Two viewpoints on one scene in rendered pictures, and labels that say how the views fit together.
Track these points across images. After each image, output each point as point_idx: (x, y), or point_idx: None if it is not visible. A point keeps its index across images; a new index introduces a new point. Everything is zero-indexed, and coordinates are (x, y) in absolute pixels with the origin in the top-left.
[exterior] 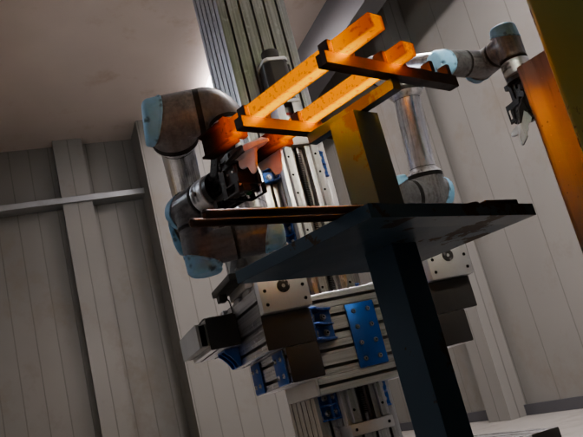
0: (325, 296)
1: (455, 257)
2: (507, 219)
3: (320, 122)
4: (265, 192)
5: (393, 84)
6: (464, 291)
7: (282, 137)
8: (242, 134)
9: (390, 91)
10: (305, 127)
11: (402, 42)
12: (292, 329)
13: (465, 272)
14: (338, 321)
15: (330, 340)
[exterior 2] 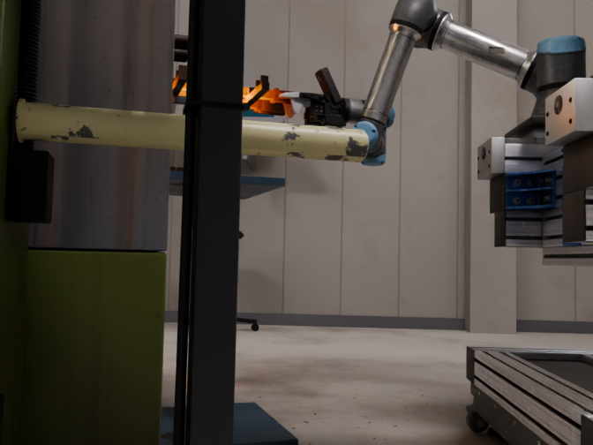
0: (556, 154)
1: (563, 108)
2: (169, 181)
3: (248, 94)
4: (314, 121)
5: (173, 101)
6: (588, 160)
7: (267, 100)
8: (256, 109)
9: (176, 103)
10: (244, 101)
11: None
12: (498, 195)
13: (567, 132)
14: (559, 185)
15: (549, 207)
